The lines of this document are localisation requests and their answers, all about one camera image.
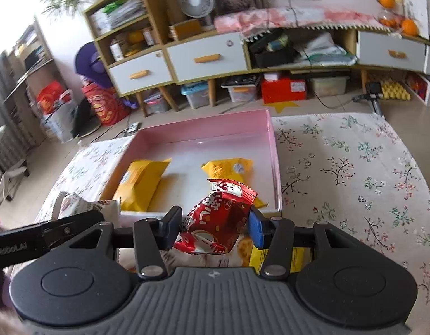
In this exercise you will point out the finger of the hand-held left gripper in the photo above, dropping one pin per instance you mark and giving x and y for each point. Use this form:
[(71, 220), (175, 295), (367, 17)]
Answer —
[(71, 225)]

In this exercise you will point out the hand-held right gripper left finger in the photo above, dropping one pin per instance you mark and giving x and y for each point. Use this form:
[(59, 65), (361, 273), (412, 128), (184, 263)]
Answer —
[(173, 228)]

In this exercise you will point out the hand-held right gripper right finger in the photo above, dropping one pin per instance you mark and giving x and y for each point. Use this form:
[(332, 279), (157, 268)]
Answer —
[(256, 231)]

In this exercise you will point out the white brown snack packet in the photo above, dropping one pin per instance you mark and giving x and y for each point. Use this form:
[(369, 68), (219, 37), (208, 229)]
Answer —
[(78, 204)]

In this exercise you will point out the red snack packet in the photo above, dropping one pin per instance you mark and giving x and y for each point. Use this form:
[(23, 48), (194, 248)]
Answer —
[(215, 220)]

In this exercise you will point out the pink box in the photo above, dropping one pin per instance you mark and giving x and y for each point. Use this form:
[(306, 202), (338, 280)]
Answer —
[(201, 136)]

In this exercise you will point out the pile of mixed snack packs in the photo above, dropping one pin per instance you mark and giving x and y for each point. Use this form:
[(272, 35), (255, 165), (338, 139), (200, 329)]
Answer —
[(242, 251)]

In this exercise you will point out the yellow snack packet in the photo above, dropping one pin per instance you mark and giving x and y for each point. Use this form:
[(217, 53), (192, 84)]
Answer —
[(228, 169), (141, 181)]

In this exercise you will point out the white chair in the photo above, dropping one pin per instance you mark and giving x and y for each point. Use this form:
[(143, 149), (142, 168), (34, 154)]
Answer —
[(3, 178)]

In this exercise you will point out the white bag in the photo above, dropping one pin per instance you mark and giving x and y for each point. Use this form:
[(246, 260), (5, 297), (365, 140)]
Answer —
[(59, 125)]

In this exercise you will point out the white power strip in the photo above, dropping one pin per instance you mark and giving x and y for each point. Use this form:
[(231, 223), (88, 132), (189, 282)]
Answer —
[(134, 127)]

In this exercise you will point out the red round gift bucket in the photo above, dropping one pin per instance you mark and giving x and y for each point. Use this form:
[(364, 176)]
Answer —
[(103, 104)]

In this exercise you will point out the small clear storage bin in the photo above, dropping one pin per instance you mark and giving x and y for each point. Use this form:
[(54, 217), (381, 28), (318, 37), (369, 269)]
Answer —
[(157, 104)]

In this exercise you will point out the red bag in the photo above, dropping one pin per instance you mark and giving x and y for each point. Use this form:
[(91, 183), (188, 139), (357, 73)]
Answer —
[(49, 99)]

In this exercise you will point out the blue lid storage bin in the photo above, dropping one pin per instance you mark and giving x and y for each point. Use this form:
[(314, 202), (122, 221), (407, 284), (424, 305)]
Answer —
[(197, 96)]

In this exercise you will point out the red box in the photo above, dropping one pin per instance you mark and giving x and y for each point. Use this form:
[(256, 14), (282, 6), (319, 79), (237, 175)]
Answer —
[(283, 90)]

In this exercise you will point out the purple plush toy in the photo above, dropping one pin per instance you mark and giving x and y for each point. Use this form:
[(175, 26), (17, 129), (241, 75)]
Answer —
[(92, 62)]

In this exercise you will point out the metal bookshelf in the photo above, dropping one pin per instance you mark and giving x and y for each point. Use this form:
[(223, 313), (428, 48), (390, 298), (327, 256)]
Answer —
[(29, 59)]

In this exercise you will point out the black box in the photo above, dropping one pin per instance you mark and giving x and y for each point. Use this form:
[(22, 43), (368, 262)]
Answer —
[(270, 56)]

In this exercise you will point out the white carton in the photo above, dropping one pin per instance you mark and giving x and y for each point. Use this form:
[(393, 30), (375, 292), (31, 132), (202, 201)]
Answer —
[(117, 50)]

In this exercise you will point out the stack of folded bags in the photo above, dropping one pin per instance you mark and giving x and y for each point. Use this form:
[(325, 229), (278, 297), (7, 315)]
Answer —
[(326, 50)]

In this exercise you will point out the yellow egg foam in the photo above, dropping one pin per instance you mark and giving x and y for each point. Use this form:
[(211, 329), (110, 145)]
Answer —
[(394, 90)]

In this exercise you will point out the yellow cardboard box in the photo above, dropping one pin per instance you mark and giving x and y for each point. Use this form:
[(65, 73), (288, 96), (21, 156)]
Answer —
[(185, 29)]

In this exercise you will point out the long wooden tv cabinet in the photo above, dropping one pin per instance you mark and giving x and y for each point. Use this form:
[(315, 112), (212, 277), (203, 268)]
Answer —
[(351, 42)]

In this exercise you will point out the wooden shelf cabinet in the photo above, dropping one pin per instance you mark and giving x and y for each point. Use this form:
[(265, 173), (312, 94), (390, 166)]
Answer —
[(155, 14)]

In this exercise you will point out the stack of papers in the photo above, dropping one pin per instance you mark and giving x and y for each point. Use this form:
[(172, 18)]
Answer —
[(120, 12)]

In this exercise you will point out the white open box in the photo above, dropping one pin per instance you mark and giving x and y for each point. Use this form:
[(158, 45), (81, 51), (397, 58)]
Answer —
[(424, 90)]

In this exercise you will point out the pink cloth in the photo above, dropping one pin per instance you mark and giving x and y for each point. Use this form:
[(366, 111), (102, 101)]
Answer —
[(305, 15)]

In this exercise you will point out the small white fan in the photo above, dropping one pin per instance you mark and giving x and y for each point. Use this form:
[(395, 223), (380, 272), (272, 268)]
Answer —
[(195, 1)]

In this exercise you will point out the white microwave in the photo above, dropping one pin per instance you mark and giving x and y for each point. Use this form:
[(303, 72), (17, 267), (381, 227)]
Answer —
[(415, 10)]

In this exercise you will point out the black camera on stand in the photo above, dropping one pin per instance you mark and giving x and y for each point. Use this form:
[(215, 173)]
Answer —
[(372, 90)]

